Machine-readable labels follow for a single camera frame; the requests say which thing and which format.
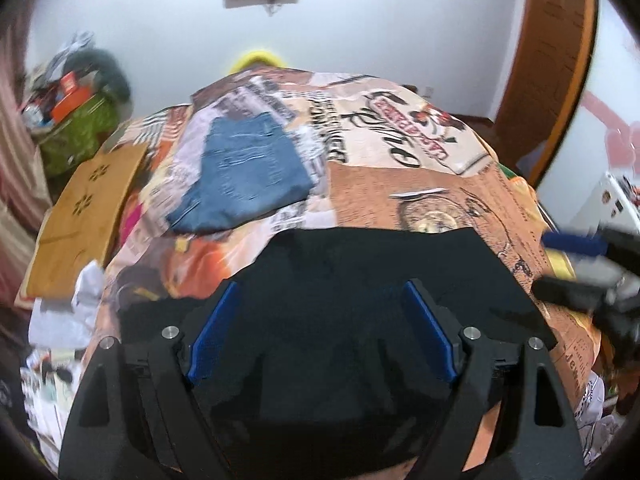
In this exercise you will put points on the pile of printed papers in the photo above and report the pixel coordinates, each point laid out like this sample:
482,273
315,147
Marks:
50,400

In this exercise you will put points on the striped pink curtain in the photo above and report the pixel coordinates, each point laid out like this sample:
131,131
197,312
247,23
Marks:
15,185

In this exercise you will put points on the white sliding wardrobe door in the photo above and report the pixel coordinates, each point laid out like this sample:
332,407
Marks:
615,75

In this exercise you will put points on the pile of clothes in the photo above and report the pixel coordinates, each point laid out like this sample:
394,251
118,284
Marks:
70,47

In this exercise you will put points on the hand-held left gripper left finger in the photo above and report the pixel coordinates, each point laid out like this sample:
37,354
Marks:
212,335

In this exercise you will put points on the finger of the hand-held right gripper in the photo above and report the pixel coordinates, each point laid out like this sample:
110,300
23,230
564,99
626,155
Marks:
570,291
575,244

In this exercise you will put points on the folded blue jeans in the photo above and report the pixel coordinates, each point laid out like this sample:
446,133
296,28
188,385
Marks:
245,170

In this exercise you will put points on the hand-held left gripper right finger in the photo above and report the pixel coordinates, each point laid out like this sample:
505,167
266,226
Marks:
432,332

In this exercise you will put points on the wooden door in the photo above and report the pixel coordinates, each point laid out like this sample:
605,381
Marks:
545,60

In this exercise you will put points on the black pants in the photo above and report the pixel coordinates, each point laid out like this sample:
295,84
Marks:
325,285

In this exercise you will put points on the bamboo board with flower cutouts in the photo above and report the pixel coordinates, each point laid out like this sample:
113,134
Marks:
95,185

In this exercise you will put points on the yellow foam tube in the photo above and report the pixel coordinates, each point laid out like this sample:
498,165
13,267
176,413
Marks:
255,55

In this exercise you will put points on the plain bamboo board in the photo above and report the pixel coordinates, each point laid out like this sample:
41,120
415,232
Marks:
55,270

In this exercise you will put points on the printed blanket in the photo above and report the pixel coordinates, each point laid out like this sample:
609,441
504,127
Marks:
375,185

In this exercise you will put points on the pink heart wall sticker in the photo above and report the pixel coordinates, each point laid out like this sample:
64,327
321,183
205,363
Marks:
615,135

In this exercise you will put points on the white appliance with stickers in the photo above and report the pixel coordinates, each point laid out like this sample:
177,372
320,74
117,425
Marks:
600,200

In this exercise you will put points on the green patterned bag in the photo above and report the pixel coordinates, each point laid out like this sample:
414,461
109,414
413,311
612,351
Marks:
80,130

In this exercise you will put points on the orange box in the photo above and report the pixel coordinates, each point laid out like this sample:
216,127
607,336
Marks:
70,100

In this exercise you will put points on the white crumpled cloth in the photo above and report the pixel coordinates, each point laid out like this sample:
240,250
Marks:
75,310

